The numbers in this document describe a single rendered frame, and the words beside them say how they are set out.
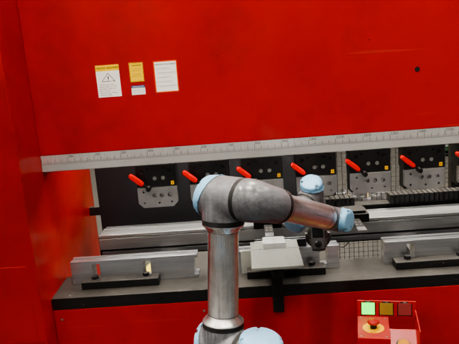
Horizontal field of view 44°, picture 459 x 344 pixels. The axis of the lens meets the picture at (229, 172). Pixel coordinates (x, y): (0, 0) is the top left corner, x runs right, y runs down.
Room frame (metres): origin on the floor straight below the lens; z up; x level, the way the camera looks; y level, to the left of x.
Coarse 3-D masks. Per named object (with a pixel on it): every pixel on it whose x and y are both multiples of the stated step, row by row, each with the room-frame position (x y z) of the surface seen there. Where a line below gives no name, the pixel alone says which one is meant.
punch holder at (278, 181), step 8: (248, 160) 2.09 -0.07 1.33; (256, 160) 2.09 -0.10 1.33; (264, 160) 2.09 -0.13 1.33; (272, 160) 2.09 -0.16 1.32; (280, 160) 2.09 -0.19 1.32; (248, 168) 2.09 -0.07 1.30; (256, 168) 2.09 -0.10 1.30; (264, 168) 2.09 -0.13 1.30; (272, 168) 2.09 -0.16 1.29; (280, 168) 2.09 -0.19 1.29; (256, 176) 2.09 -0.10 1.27; (264, 176) 2.09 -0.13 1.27; (272, 176) 2.09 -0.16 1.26; (272, 184) 2.09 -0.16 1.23; (280, 184) 2.08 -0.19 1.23
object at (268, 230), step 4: (256, 224) 2.31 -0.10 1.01; (260, 224) 2.31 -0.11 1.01; (264, 224) 2.31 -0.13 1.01; (268, 224) 2.31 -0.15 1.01; (272, 224) 2.31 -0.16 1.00; (276, 224) 2.31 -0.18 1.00; (280, 224) 2.31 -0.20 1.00; (256, 228) 2.31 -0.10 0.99; (260, 228) 2.31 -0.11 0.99; (264, 228) 2.26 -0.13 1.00; (268, 228) 2.26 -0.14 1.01; (272, 228) 2.25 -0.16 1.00; (268, 232) 2.20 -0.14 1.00; (272, 232) 2.20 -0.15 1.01; (268, 236) 2.16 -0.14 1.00; (272, 236) 2.16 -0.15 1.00
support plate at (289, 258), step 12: (288, 240) 2.10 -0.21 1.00; (252, 252) 2.01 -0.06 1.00; (264, 252) 2.00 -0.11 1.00; (276, 252) 1.99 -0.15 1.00; (288, 252) 1.98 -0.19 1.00; (252, 264) 1.89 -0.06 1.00; (264, 264) 1.88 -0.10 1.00; (276, 264) 1.87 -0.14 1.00; (288, 264) 1.87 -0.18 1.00; (300, 264) 1.86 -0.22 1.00
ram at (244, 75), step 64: (64, 0) 2.11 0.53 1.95; (128, 0) 2.11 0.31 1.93; (192, 0) 2.10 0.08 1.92; (256, 0) 2.09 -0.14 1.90; (320, 0) 2.08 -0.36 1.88; (384, 0) 2.08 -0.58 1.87; (448, 0) 2.07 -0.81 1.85; (64, 64) 2.11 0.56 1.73; (192, 64) 2.10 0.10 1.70; (256, 64) 2.09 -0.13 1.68; (320, 64) 2.08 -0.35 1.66; (384, 64) 2.08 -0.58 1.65; (448, 64) 2.07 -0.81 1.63; (64, 128) 2.11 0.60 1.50; (128, 128) 2.11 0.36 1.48; (192, 128) 2.10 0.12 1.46; (256, 128) 2.09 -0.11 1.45; (320, 128) 2.08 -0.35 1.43; (384, 128) 2.08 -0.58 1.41
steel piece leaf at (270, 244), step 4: (264, 240) 2.12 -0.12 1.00; (268, 240) 2.12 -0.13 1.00; (272, 240) 2.11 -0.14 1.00; (276, 240) 2.11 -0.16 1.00; (280, 240) 2.11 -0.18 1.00; (284, 240) 2.10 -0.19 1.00; (264, 244) 2.03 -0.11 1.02; (268, 244) 2.03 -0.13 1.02; (272, 244) 2.03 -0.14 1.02; (276, 244) 2.03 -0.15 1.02; (280, 244) 2.03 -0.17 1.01; (284, 244) 2.03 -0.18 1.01; (264, 248) 2.03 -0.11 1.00; (268, 248) 2.03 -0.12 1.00; (272, 248) 2.03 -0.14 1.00
